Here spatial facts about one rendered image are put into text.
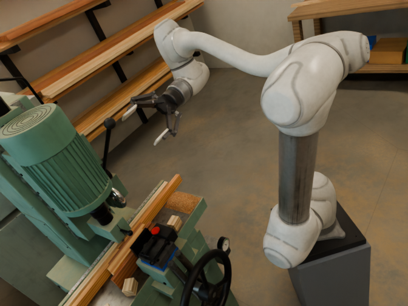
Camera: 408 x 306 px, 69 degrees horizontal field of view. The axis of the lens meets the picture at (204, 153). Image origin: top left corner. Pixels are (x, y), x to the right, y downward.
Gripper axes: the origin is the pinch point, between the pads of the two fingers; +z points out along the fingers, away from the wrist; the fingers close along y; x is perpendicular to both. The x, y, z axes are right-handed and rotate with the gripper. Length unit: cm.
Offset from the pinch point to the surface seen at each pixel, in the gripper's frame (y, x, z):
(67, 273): -6, -64, 41
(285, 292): -108, -77, -19
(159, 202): -19.3, -33.0, 2.8
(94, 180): -0.5, -3.4, 22.3
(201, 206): -34.3, -26.2, -4.5
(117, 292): -27, -30, 39
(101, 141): 87, -240, -101
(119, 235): -15.9, -23.5, 25.4
